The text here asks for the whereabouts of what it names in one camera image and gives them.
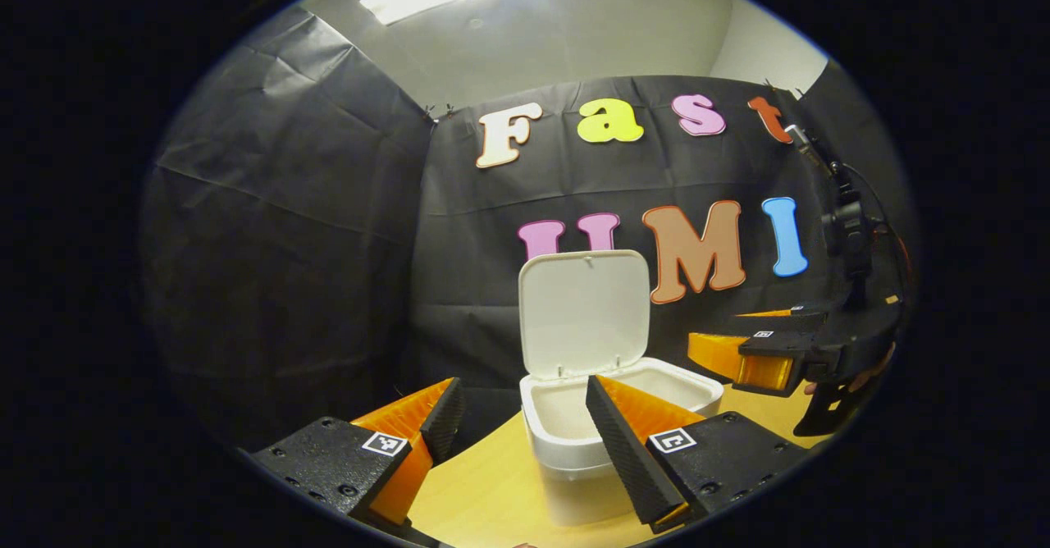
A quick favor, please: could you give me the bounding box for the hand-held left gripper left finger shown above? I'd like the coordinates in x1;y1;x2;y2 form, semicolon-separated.
250;377;466;532

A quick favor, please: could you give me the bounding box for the white desktop garbage bin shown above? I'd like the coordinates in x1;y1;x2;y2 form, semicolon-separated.
518;249;725;528

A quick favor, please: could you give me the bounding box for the wooden desktop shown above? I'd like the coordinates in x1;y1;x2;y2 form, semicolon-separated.
406;384;829;548

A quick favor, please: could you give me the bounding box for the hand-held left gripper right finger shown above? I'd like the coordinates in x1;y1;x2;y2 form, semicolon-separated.
585;374;811;535

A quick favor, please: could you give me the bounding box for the black backdrop cloth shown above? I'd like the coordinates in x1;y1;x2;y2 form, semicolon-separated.
139;5;915;450

